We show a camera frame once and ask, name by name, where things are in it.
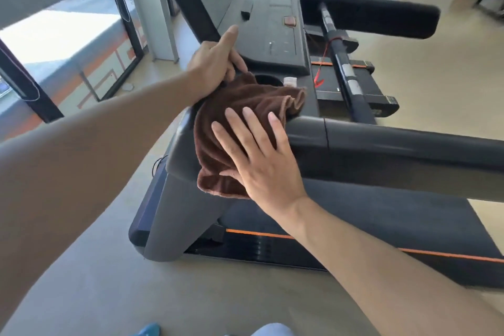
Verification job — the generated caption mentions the person's right hand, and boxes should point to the person's right hand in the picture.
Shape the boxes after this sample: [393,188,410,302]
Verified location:
[211,107,310,223]

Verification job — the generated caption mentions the person's left hand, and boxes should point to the person's left hand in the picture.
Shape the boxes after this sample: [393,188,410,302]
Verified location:
[185,24,249,107]

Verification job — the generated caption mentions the brown microfibre cloth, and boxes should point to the brown microfibre cloth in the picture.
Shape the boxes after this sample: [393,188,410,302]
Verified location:
[193,71,308,200]

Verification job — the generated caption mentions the black treadmill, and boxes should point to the black treadmill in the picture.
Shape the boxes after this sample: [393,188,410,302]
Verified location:
[128,0,504,290]

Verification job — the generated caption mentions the person's left forearm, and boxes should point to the person's left forearm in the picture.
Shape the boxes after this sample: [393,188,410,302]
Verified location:
[0,67,205,327]

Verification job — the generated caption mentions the person's right forearm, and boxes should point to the person's right forearm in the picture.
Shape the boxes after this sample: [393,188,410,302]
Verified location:
[271,196,504,336]

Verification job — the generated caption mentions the person's grey shirt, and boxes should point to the person's grey shirt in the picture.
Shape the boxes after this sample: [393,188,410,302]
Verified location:
[251,322,295,336]

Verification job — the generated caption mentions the white column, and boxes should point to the white column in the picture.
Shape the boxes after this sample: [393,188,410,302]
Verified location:
[118,0,181,62]

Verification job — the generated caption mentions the orange patterned parapet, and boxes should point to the orange patterned parapet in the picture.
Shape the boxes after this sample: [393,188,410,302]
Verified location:
[0,13,145,142]

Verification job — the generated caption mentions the blue spray bottle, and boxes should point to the blue spray bottle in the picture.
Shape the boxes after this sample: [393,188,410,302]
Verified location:
[131,322,162,336]

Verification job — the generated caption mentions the black window frame post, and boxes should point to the black window frame post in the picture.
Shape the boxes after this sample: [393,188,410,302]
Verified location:
[103,0,145,60]
[0,37,65,124]

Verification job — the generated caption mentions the black power cable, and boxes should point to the black power cable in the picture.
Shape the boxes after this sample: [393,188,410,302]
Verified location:
[152,154,169,176]

